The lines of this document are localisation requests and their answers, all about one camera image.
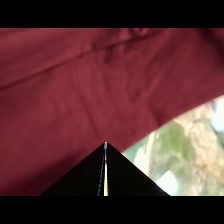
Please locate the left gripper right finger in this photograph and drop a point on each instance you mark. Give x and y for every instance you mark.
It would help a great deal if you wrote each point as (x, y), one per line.
(130, 180)

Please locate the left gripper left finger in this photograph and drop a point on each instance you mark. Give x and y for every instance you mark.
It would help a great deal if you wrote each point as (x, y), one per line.
(83, 180)

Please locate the dark red shirt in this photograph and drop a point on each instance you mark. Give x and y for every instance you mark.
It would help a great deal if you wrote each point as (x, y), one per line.
(83, 86)

